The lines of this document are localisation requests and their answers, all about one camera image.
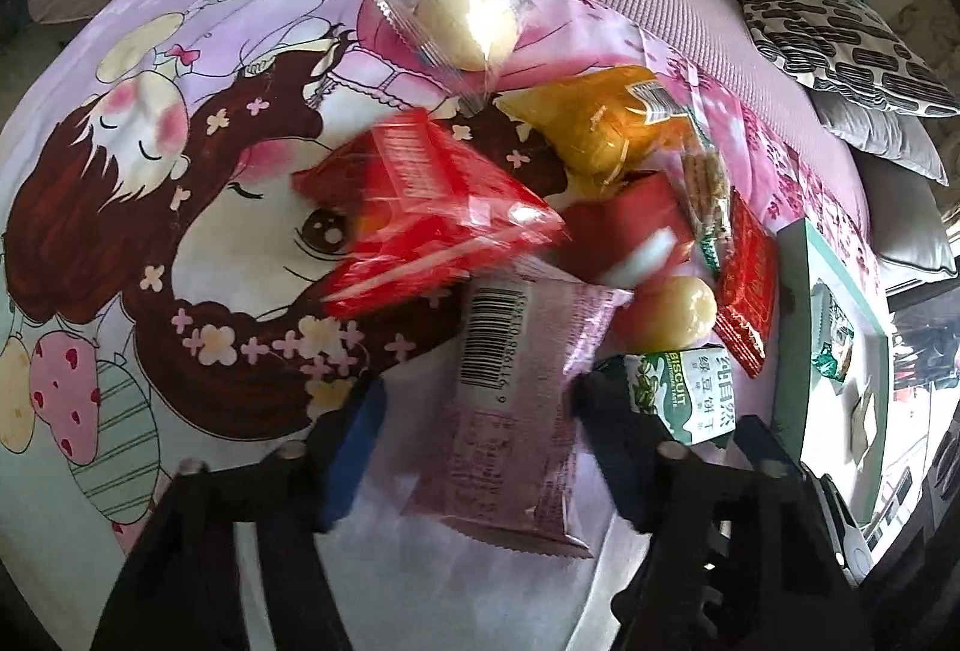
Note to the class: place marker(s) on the black and white patterned pillow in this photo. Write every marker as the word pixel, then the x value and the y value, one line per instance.
pixel 832 43

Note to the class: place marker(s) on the small green snack packet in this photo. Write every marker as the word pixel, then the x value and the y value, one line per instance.
pixel 832 328

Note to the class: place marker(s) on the small clear bun packet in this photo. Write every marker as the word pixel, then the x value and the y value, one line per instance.
pixel 675 313

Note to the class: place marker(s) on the pale green box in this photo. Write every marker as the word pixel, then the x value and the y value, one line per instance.
pixel 795 321

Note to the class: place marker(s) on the pale snack packet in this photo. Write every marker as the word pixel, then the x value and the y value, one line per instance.
pixel 862 426

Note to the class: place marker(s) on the printed cartoon blanket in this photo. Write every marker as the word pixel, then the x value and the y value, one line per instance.
pixel 225 96

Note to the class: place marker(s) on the dark red snack packet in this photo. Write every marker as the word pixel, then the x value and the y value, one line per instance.
pixel 630 216

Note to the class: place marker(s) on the clear green-trimmed wafer packet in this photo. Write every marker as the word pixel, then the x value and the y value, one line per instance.
pixel 705 186

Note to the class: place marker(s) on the grey pillow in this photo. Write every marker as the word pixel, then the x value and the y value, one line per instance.
pixel 885 133

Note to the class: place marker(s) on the green biscuit packet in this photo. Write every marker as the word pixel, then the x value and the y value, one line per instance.
pixel 675 388

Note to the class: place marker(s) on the orange translucent snack packet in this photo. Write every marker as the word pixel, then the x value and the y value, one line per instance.
pixel 600 133

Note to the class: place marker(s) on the bright red snack packet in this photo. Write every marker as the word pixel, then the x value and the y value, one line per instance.
pixel 420 201

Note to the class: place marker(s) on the large clear bun packet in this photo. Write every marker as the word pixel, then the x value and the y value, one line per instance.
pixel 465 21

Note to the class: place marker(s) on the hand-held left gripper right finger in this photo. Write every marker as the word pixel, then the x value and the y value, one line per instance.
pixel 619 478

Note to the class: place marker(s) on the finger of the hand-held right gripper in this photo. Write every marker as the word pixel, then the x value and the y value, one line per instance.
pixel 761 441

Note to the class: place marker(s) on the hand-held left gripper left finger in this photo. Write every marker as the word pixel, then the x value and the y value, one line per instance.
pixel 360 456

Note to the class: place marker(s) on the pink barcode snack packet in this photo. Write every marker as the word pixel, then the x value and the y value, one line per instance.
pixel 510 411

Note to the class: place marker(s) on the red gold-patterned snack packet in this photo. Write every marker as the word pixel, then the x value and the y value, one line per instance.
pixel 746 276

